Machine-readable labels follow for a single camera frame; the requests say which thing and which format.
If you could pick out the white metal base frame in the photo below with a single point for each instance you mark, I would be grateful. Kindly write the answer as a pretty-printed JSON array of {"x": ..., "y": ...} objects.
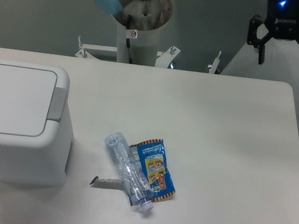
[{"x": 128, "y": 53}]

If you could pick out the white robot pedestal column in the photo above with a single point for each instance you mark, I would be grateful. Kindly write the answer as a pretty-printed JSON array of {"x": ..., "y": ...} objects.
[{"x": 142, "y": 22}]

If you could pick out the white trash can lid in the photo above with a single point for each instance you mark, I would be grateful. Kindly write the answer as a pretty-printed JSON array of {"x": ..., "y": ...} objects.
[{"x": 25, "y": 96}]

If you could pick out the white plastic trash can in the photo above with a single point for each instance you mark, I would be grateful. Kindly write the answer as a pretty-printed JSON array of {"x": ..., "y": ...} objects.
[{"x": 40, "y": 160}]

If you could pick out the blue snack wrapper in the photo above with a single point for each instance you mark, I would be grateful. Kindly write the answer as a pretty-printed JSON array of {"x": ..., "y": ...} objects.
[{"x": 151, "y": 155}]

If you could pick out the crushed clear plastic bottle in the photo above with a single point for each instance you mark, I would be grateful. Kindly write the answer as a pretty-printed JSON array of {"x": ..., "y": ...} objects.
[{"x": 130, "y": 171}]

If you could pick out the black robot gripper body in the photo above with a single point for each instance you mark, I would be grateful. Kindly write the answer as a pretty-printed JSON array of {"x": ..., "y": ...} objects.
[{"x": 282, "y": 19}]

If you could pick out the torn white wrapper strip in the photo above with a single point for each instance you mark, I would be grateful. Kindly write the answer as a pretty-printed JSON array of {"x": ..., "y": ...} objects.
[{"x": 113, "y": 184}]

